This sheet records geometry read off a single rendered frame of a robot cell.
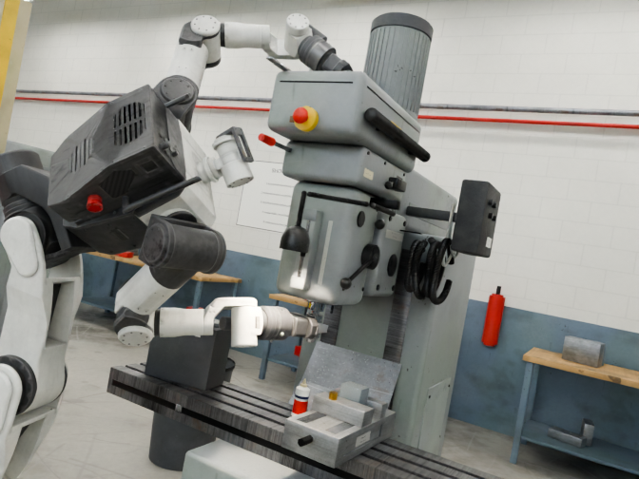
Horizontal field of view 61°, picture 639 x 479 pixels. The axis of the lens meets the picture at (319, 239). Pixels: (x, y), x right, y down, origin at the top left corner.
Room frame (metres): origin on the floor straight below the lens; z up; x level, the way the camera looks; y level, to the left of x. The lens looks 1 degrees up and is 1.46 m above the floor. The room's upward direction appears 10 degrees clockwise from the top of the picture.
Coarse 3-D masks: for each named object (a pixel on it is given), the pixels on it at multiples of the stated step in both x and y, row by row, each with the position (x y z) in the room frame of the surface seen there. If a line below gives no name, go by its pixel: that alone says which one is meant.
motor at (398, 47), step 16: (384, 16) 1.67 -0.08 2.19; (400, 16) 1.65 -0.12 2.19; (416, 16) 1.66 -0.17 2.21; (384, 32) 1.67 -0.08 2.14; (400, 32) 1.65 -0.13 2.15; (416, 32) 1.66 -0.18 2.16; (432, 32) 1.71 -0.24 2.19; (368, 48) 1.73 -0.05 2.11; (384, 48) 1.67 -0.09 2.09; (400, 48) 1.65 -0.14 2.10; (416, 48) 1.66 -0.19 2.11; (368, 64) 1.71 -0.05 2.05; (384, 64) 1.66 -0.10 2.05; (400, 64) 1.65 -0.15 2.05; (416, 64) 1.67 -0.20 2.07; (384, 80) 1.65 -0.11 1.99; (400, 80) 1.65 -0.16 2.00; (416, 80) 1.67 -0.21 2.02; (400, 96) 1.66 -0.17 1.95; (416, 96) 1.68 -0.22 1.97; (416, 112) 1.72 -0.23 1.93
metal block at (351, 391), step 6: (342, 384) 1.44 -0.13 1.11; (348, 384) 1.45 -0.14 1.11; (354, 384) 1.46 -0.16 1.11; (342, 390) 1.44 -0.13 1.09; (348, 390) 1.43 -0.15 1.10; (354, 390) 1.42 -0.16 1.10; (360, 390) 1.42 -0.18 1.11; (366, 390) 1.44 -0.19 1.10; (342, 396) 1.44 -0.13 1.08; (348, 396) 1.43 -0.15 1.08; (354, 396) 1.42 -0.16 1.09; (360, 396) 1.42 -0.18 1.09; (366, 396) 1.45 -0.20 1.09; (360, 402) 1.42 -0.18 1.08; (366, 402) 1.46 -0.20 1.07
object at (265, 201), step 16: (256, 176) 6.80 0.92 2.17; (272, 176) 6.68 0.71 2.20; (256, 192) 6.78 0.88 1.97; (272, 192) 6.66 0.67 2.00; (288, 192) 6.55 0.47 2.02; (240, 208) 6.87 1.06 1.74; (256, 208) 6.76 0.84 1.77; (272, 208) 6.64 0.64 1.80; (288, 208) 6.53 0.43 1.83; (240, 224) 6.85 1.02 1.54; (256, 224) 6.73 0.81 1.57; (272, 224) 6.62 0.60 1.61
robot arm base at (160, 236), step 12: (156, 216) 1.10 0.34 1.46; (156, 228) 1.07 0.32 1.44; (168, 228) 1.06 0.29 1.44; (204, 228) 1.19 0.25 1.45; (144, 240) 1.10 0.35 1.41; (156, 240) 1.07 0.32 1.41; (168, 240) 1.05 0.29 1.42; (144, 252) 1.09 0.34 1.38; (156, 252) 1.06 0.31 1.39; (168, 252) 1.05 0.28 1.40; (156, 264) 1.07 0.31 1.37; (216, 264) 1.15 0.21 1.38
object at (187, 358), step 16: (176, 336) 1.68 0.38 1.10; (192, 336) 1.66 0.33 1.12; (208, 336) 1.65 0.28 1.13; (224, 336) 1.71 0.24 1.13; (160, 352) 1.69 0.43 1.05; (176, 352) 1.68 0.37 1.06; (192, 352) 1.66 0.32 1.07; (208, 352) 1.65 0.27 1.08; (224, 352) 1.73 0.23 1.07; (160, 368) 1.69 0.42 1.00; (176, 368) 1.67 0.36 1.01; (192, 368) 1.66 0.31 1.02; (208, 368) 1.64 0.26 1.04; (224, 368) 1.75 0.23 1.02; (192, 384) 1.66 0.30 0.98; (208, 384) 1.66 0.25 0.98
